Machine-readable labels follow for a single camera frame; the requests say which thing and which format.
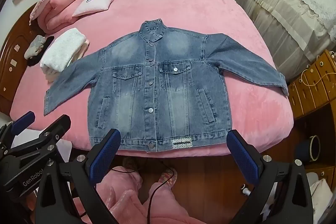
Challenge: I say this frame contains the dark round pot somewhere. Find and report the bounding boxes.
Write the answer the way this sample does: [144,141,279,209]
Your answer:
[297,135,321,161]

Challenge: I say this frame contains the pink printed pillow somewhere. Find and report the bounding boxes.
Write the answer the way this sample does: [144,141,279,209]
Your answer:
[71,0,120,18]

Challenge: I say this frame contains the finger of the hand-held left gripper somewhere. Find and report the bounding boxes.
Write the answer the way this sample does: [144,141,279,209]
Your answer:
[5,114,72,161]
[0,112,36,146]

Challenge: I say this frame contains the folded white clothes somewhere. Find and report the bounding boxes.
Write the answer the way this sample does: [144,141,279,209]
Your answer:
[40,28,90,83]

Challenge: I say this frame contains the white plastic bag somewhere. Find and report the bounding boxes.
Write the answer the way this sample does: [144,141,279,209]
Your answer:
[306,172,327,214]

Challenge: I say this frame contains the patterned slipper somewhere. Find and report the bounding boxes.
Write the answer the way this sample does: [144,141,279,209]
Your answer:
[122,157,139,170]
[157,168,178,185]

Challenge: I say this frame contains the pink plush bed blanket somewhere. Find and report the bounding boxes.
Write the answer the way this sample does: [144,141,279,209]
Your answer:
[9,0,294,157]

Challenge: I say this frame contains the person's pink pajama legs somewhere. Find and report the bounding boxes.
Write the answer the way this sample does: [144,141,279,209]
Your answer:
[72,166,237,224]

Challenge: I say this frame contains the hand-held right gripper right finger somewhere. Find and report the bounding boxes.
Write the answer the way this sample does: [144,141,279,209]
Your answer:
[226,130,314,224]

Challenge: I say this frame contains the black cloth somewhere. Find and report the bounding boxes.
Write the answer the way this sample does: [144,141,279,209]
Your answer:
[26,35,55,67]

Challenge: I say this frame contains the black cable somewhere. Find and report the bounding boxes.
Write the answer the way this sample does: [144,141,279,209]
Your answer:
[146,160,175,224]

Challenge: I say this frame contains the folded pink quilt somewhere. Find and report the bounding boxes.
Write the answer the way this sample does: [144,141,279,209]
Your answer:
[29,0,88,33]

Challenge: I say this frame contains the blue denim jacket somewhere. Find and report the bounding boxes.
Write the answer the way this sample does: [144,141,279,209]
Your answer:
[43,20,290,152]

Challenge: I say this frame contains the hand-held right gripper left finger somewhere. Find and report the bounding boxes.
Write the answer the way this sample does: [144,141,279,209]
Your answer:
[34,129,121,224]

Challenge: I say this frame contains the grey patterned cloth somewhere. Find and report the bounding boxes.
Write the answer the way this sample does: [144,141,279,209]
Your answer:
[24,34,48,60]

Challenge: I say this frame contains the wooden headboard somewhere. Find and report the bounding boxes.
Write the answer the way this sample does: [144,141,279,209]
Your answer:
[0,2,40,115]

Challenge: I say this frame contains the beige lace covered furniture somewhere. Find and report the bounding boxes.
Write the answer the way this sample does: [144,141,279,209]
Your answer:
[233,0,336,80]

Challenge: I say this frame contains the wooden drawer cabinet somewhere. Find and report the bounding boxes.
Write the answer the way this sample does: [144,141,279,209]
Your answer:
[287,49,336,119]

